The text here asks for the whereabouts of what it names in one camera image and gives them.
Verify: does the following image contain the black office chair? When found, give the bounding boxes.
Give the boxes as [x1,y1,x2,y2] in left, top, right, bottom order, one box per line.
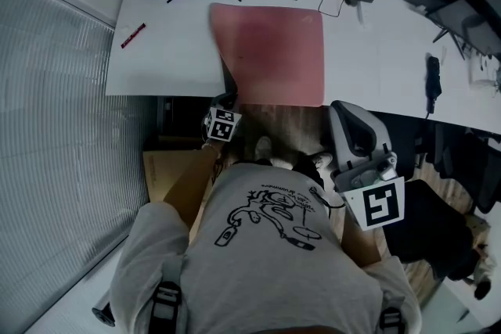
[429,120,501,215]

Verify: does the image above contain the window blinds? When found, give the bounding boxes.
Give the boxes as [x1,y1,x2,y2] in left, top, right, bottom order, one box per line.
[0,0,158,329]

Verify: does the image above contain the red pen box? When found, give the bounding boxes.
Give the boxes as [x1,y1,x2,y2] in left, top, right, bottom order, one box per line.
[120,22,147,49]

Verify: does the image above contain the black desk leg foot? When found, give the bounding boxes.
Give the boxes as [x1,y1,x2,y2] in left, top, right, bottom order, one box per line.
[91,300,117,328]

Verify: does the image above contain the pink desk mat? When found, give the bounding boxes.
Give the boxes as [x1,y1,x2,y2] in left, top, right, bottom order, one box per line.
[208,2,326,107]

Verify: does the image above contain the person's right shoe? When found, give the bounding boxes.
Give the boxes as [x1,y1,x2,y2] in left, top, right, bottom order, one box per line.
[312,152,334,170]

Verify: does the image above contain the person's shoe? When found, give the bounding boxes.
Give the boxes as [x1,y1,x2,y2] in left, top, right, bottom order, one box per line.
[312,152,334,170]
[254,135,273,162]

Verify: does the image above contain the cardboard box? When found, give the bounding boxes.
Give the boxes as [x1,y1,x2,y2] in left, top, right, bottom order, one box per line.
[142,147,221,232]

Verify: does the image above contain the person's grey printed shirt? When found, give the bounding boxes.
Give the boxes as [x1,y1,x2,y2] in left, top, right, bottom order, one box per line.
[112,161,423,334]

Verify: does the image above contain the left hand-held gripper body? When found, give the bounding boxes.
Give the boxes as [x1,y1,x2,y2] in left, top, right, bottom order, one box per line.
[200,91,243,142]

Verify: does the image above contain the backpack strap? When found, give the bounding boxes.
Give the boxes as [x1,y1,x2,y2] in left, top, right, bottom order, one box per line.
[150,280,182,334]
[378,306,405,334]

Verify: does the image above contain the left backpack strap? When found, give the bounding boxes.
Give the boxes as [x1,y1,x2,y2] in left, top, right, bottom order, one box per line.
[150,280,182,334]

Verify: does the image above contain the black monitor on stand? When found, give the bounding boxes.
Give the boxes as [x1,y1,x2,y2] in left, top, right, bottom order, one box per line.
[425,0,501,60]

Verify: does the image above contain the person's left shoe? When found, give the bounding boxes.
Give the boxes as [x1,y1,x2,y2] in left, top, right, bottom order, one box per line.
[254,135,273,162]

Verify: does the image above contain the person's left forearm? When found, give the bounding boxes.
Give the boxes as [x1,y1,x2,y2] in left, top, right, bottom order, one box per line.
[162,141,222,232]

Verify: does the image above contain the black looped adapter cable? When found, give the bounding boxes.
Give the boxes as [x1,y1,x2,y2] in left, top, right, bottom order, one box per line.
[317,0,348,19]

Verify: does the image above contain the right backpack strap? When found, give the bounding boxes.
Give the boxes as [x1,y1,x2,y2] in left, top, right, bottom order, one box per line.
[378,306,405,334]

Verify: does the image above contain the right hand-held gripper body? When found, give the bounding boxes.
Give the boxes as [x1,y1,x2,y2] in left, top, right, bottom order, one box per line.
[332,152,406,232]

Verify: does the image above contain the black folded umbrella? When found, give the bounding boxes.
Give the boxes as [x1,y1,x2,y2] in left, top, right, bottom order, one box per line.
[424,55,444,115]

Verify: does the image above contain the black bag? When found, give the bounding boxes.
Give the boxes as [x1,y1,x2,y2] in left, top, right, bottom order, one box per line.
[380,178,483,282]

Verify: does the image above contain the person's right forearm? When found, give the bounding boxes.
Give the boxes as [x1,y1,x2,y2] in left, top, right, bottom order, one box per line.
[339,203,383,269]

